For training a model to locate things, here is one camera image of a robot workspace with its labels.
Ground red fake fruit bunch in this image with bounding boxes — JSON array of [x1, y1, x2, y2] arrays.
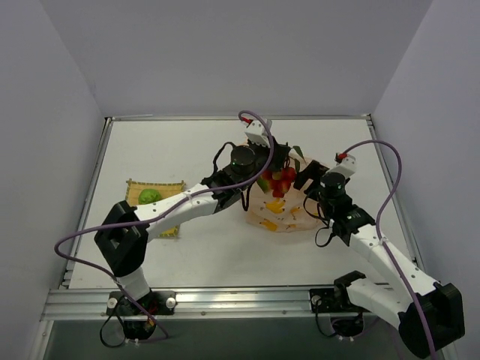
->
[[256, 145, 307, 198]]

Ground translucent banana print plastic bag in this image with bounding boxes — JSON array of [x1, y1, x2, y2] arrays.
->
[[244, 153, 333, 233]]

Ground green round fake fruit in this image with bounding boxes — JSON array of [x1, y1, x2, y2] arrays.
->
[[137, 188, 162, 205]]

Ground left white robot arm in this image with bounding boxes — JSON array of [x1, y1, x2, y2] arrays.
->
[[94, 141, 290, 314]]

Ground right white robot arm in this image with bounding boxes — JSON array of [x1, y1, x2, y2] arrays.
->
[[293, 157, 465, 359]]

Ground yellow bamboo mat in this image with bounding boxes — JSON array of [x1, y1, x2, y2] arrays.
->
[[124, 178, 188, 239]]

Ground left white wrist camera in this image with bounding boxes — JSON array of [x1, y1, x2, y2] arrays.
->
[[240, 116, 270, 148]]

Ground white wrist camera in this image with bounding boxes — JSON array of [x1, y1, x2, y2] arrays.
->
[[332, 153, 357, 179], [240, 116, 270, 148]]

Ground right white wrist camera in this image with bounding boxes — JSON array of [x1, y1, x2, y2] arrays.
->
[[332, 153, 357, 179]]

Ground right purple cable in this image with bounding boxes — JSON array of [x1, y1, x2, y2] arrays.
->
[[339, 139, 438, 360]]

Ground purple cable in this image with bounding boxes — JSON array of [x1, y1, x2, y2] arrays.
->
[[339, 139, 438, 360], [54, 109, 277, 343]]

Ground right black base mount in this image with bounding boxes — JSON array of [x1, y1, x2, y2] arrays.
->
[[308, 287, 366, 340]]

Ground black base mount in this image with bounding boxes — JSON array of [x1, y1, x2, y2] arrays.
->
[[106, 290, 177, 342], [308, 287, 366, 340]]

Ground aluminium front rail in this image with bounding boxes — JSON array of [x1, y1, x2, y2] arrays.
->
[[40, 287, 380, 322]]

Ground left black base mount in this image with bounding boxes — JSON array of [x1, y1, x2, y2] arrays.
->
[[106, 290, 177, 342]]

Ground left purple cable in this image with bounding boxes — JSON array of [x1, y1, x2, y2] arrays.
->
[[54, 109, 277, 343]]

